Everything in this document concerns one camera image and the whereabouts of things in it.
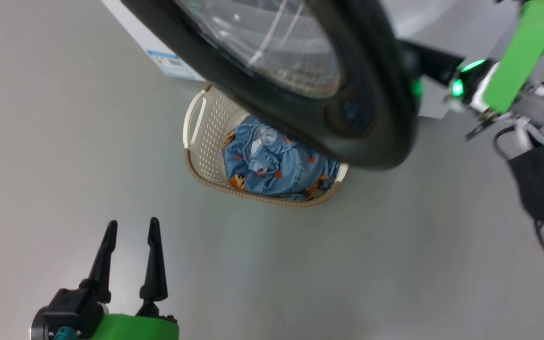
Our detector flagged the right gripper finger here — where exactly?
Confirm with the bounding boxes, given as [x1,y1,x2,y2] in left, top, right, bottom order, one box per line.
[397,40,464,88]

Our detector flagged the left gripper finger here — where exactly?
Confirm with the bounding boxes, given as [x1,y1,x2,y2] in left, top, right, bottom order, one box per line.
[140,217,169,303]
[79,220,118,304]

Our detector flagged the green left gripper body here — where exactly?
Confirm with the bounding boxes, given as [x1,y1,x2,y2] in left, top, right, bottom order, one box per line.
[85,302,179,340]

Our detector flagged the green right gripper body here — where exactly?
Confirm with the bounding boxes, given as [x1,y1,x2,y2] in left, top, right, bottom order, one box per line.
[471,0,544,114]

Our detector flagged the black washing machine door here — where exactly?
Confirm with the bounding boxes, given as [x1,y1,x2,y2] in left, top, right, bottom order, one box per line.
[121,0,424,170]

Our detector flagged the blue patterned clothes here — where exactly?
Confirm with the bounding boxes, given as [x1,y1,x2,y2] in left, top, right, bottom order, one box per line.
[221,116,341,201]

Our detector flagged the cream perforated laundry basket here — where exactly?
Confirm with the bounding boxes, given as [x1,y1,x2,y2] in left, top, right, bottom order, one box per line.
[182,84,349,207]

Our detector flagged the white front-load washing machine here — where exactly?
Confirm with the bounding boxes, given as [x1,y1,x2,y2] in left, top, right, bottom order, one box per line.
[101,0,504,119]

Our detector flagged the blue energy label sticker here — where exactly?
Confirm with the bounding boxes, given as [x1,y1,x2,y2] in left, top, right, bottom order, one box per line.
[147,49,197,80]

